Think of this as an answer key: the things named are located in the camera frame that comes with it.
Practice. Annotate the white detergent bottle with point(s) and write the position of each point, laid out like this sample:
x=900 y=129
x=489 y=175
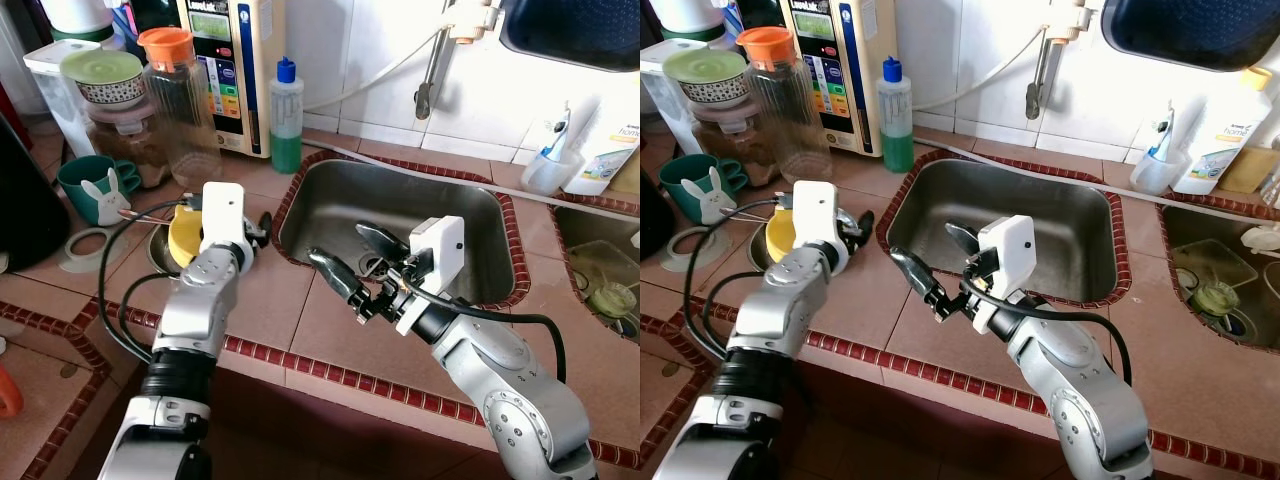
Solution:
x=1220 y=140
x=610 y=160

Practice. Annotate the patterned bowl with green lid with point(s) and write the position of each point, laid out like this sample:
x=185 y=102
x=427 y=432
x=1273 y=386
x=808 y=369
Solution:
x=705 y=68
x=100 y=68

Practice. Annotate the deep steel sink basin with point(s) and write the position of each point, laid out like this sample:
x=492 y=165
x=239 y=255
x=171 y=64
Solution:
x=440 y=195
x=1050 y=195

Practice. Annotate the clear plastic cup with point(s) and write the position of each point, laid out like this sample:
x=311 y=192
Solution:
x=1155 y=178
x=548 y=178

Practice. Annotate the green soap bottle blue cap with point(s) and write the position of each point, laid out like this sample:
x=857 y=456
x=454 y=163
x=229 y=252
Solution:
x=286 y=150
x=896 y=150

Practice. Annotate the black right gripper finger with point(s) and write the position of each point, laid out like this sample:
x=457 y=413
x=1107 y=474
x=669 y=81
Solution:
x=382 y=243
x=918 y=276
x=965 y=241
x=337 y=276

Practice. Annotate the green round strainer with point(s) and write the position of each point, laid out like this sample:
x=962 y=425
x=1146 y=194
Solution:
x=612 y=300
x=1218 y=300

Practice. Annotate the yellow plastic cup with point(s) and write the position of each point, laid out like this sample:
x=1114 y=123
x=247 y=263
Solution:
x=782 y=235
x=185 y=235

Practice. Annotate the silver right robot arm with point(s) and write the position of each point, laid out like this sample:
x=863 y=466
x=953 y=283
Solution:
x=520 y=400
x=1085 y=400

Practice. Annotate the cream water ionizer appliance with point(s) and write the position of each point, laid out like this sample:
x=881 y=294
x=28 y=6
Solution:
x=245 y=80
x=860 y=80

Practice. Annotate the beige tap filter head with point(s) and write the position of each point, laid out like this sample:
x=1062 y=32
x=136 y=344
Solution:
x=1072 y=22
x=470 y=22

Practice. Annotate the shallow steel sink basin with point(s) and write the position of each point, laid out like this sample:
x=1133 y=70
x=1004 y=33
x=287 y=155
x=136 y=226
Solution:
x=1200 y=230
x=580 y=230

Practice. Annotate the steel wall pipe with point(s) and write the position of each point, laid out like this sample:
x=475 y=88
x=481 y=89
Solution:
x=1043 y=75
x=433 y=75

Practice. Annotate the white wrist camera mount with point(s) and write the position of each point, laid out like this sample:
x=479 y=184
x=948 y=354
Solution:
x=1008 y=245
x=818 y=215
x=437 y=245
x=225 y=215

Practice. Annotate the glossy black appliance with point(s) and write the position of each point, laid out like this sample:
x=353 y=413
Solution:
x=655 y=215
x=30 y=210

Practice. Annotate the navy blue plastic tray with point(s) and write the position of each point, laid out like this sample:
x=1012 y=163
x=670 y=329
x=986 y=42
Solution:
x=1190 y=30
x=570 y=30

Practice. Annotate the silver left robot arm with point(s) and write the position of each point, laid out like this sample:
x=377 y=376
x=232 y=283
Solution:
x=785 y=320
x=195 y=320

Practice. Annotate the shallow steel bowl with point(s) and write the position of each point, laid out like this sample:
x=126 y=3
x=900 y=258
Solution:
x=756 y=252
x=157 y=255

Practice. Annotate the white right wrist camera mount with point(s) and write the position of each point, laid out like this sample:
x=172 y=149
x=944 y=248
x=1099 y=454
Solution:
x=437 y=245
x=1008 y=245

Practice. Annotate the white jug with green band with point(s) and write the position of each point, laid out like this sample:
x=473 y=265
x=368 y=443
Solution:
x=690 y=12
x=75 y=15

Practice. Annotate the clear container with white lid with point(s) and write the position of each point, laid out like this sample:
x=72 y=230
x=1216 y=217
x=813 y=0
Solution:
x=50 y=90
x=665 y=90

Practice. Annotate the clear square food container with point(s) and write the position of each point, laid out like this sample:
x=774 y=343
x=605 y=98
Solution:
x=600 y=262
x=1215 y=262

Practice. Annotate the glass pitcher with orange lid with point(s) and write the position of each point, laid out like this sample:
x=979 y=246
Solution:
x=190 y=120
x=795 y=120

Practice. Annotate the glass jar with brown contents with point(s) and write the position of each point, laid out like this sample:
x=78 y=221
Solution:
x=728 y=150
x=125 y=150

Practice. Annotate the green mug with white rabbit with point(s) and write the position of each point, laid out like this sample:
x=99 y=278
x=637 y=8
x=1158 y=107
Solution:
x=85 y=180
x=685 y=178

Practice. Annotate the blue and white toothbrush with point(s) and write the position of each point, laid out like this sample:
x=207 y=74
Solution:
x=1166 y=135
x=558 y=135

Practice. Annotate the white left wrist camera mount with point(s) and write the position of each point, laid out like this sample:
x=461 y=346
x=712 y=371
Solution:
x=225 y=215
x=818 y=215

